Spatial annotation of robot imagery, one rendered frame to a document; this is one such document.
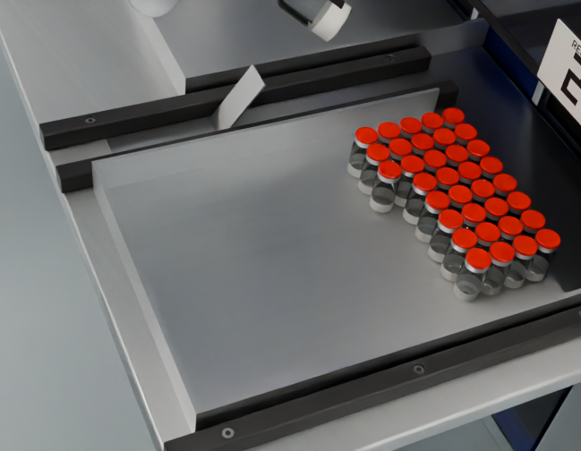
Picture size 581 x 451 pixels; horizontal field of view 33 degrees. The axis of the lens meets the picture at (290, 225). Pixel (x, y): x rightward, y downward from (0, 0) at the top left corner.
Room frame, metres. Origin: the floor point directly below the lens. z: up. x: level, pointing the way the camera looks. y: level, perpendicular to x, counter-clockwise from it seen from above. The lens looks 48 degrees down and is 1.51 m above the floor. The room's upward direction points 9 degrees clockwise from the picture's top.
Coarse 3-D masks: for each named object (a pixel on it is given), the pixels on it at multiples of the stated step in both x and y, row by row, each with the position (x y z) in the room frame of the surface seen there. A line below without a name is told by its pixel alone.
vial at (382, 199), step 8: (384, 168) 0.61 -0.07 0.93; (392, 168) 0.61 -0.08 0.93; (400, 168) 0.61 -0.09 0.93; (376, 176) 0.61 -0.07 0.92; (384, 176) 0.60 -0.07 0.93; (392, 176) 0.60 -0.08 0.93; (376, 184) 0.60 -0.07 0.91; (384, 184) 0.60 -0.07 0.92; (392, 184) 0.60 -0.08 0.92; (376, 192) 0.60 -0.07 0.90; (384, 192) 0.60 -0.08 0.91; (392, 192) 0.60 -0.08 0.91; (376, 200) 0.60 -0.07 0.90; (384, 200) 0.60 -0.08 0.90; (392, 200) 0.60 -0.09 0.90; (376, 208) 0.60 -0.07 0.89; (384, 208) 0.60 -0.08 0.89
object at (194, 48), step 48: (192, 0) 0.87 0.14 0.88; (240, 0) 0.88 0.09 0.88; (384, 0) 0.93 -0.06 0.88; (432, 0) 0.94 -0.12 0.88; (192, 48) 0.79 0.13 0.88; (240, 48) 0.80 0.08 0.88; (288, 48) 0.81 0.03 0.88; (336, 48) 0.78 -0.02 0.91; (384, 48) 0.81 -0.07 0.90; (432, 48) 0.84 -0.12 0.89
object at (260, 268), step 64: (256, 128) 0.65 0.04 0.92; (320, 128) 0.68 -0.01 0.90; (128, 192) 0.58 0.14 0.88; (192, 192) 0.59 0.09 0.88; (256, 192) 0.60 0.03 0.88; (320, 192) 0.61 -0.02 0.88; (128, 256) 0.49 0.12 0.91; (192, 256) 0.52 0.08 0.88; (256, 256) 0.53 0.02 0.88; (320, 256) 0.54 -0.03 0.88; (384, 256) 0.55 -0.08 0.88; (192, 320) 0.45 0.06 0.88; (256, 320) 0.46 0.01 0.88; (320, 320) 0.47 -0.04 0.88; (384, 320) 0.48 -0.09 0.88; (448, 320) 0.49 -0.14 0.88; (512, 320) 0.48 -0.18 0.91; (192, 384) 0.40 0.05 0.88; (256, 384) 0.40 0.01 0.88; (320, 384) 0.40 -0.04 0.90
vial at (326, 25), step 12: (288, 0) 0.41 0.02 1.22; (300, 0) 0.41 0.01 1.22; (312, 0) 0.41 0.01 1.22; (324, 0) 0.41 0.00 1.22; (288, 12) 0.41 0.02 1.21; (300, 12) 0.41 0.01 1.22; (312, 12) 0.41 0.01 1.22; (324, 12) 0.41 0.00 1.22; (336, 12) 0.41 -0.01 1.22; (348, 12) 0.41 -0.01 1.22; (312, 24) 0.41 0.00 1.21; (324, 24) 0.41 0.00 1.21; (336, 24) 0.41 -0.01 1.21; (324, 36) 0.41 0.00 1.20
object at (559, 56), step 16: (560, 32) 0.68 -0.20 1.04; (560, 48) 0.68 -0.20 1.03; (576, 48) 0.66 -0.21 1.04; (544, 64) 0.68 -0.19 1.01; (560, 64) 0.67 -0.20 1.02; (576, 64) 0.66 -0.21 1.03; (544, 80) 0.68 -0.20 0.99; (560, 80) 0.66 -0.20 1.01; (560, 96) 0.66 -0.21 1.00; (576, 96) 0.65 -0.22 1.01; (576, 112) 0.64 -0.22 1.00
